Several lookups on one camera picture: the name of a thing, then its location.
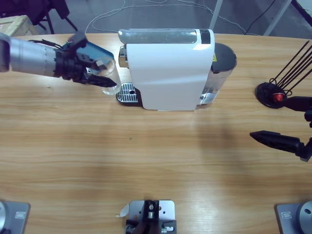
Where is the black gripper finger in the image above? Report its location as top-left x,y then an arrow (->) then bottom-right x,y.
85,74 -> 117,88
77,46 -> 109,70
250,131 -> 312,162
280,96 -> 312,113

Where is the clear drinking glass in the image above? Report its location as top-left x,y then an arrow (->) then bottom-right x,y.
96,57 -> 122,96

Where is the white capsule coffee machine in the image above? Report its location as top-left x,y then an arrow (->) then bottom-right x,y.
116,28 -> 215,112

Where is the blue plastic tray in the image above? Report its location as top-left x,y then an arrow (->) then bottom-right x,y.
62,40 -> 115,64

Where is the black capsule holder with rods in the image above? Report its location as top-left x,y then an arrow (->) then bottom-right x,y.
255,40 -> 312,109

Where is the black chair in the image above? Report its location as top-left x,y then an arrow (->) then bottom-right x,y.
0,0 -> 78,35

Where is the wooden crate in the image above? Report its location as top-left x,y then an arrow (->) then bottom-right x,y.
0,15 -> 39,39

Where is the clear water tank black lid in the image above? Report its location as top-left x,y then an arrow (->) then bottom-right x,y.
198,42 -> 237,109

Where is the white paper tab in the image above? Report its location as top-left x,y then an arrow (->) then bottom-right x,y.
115,204 -> 130,218

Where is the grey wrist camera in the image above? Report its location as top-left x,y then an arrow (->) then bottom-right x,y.
67,31 -> 88,49

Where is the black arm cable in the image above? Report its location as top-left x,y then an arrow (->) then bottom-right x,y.
28,38 -> 74,51

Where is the white floor cable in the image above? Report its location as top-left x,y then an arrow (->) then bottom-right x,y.
85,0 -> 247,35

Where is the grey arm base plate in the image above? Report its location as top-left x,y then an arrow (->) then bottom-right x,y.
275,201 -> 312,234
0,200 -> 31,234

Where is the white frame leg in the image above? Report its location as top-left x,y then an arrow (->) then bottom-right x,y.
209,0 -> 224,31
264,0 -> 292,36

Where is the black frame bar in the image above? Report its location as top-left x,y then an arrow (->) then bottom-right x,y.
292,0 -> 312,25

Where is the black floor cable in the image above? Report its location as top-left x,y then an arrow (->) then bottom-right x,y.
245,0 -> 280,35

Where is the centre metal base mount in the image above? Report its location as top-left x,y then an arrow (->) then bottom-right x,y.
125,199 -> 177,234

